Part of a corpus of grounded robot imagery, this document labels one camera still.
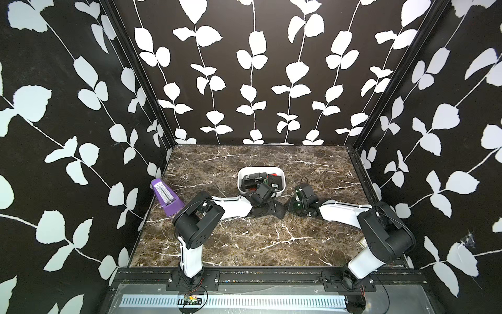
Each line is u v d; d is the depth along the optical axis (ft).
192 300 2.32
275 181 3.24
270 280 2.49
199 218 1.72
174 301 2.30
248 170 3.42
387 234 1.52
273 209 2.73
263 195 2.43
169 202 2.89
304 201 2.43
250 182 3.30
